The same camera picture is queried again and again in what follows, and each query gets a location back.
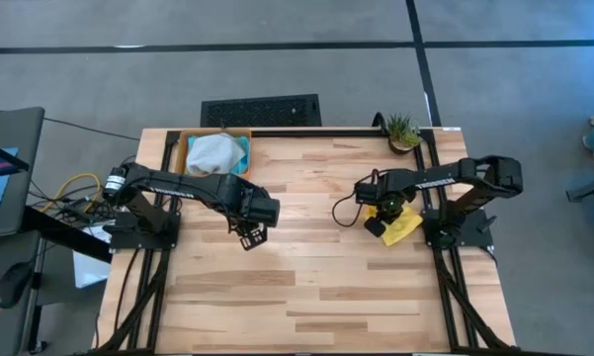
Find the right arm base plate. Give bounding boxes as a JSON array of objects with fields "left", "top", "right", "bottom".
[{"left": 422, "top": 207, "right": 495, "bottom": 248}]

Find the thin black floor cable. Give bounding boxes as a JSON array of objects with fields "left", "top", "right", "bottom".
[{"left": 42, "top": 117, "right": 142, "bottom": 142}]

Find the black perforated floor grate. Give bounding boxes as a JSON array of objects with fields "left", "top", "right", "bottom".
[{"left": 200, "top": 93, "right": 322, "bottom": 129}]

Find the blue microfiber towel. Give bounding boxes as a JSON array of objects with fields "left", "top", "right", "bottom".
[{"left": 187, "top": 135, "right": 251, "bottom": 175}]

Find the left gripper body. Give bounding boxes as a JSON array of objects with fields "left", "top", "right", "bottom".
[{"left": 229, "top": 190, "right": 282, "bottom": 233}]

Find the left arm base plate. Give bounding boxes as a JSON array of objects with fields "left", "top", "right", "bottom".
[{"left": 109, "top": 212, "right": 182, "bottom": 251}]

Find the black computer mouse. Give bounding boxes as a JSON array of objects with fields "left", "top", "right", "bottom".
[{"left": 0, "top": 261, "right": 35, "bottom": 311}]

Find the grey microfiber towel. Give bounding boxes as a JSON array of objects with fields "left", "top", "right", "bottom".
[{"left": 185, "top": 132, "right": 247, "bottom": 177}]

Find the orange translucent plastic bin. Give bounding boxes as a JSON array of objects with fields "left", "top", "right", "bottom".
[{"left": 176, "top": 128, "right": 253, "bottom": 180}]

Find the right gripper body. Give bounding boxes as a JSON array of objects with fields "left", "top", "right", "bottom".
[{"left": 364, "top": 195, "right": 416, "bottom": 238}]

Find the black cable bundle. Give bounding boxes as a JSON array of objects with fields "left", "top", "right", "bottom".
[{"left": 27, "top": 152, "right": 139, "bottom": 228}]

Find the black aluminium table frame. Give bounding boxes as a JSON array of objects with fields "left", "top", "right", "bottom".
[{"left": 78, "top": 127, "right": 520, "bottom": 356}]

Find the yellow microfiber towel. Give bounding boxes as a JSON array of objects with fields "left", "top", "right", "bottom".
[{"left": 364, "top": 205, "right": 424, "bottom": 247}]

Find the small potted green plant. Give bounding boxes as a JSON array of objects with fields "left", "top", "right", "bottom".
[{"left": 385, "top": 113, "right": 423, "bottom": 155}]

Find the yellow cable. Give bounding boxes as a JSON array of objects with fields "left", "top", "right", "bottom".
[{"left": 39, "top": 172, "right": 103, "bottom": 214}]

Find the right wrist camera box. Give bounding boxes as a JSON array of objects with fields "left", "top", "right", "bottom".
[{"left": 354, "top": 180, "right": 382, "bottom": 205}]

